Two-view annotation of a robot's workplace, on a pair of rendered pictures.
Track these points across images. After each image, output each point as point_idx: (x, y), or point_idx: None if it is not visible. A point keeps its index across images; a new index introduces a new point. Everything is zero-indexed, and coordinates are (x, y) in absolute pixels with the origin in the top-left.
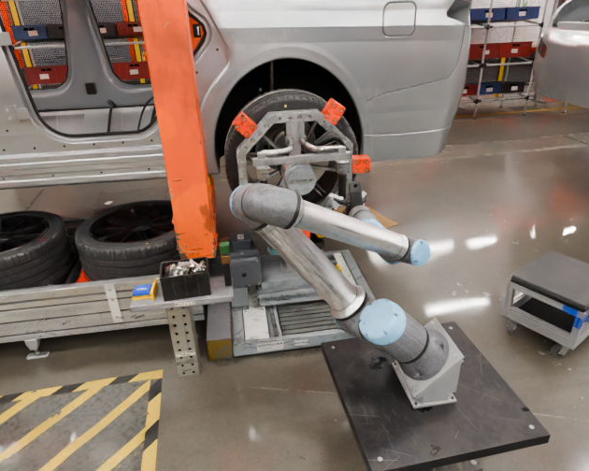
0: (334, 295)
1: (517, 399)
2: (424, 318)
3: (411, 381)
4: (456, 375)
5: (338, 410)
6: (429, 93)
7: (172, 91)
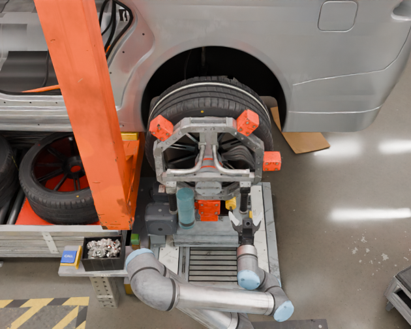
0: (209, 326)
1: None
2: (318, 277)
3: None
4: None
5: None
6: (362, 81)
7: (88, 125)
